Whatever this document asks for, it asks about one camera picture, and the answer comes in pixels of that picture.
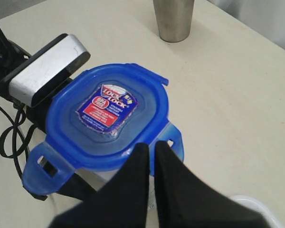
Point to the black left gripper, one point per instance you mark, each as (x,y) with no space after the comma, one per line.
(37,111)

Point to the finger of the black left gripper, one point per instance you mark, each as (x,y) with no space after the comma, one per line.
(76,187)

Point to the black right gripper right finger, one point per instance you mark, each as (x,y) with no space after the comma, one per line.
(184,201)

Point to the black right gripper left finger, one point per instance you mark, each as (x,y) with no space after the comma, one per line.
(120,203)

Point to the blue plastic lid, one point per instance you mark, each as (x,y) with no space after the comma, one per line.
(95,122)

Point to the white rectangular plastic tray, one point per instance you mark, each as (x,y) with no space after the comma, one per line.
(259,207)

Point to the stainless steel tumbler cup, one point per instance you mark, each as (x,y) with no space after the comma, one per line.
(174,18)

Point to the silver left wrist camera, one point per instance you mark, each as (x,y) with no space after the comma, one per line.
(32,81)

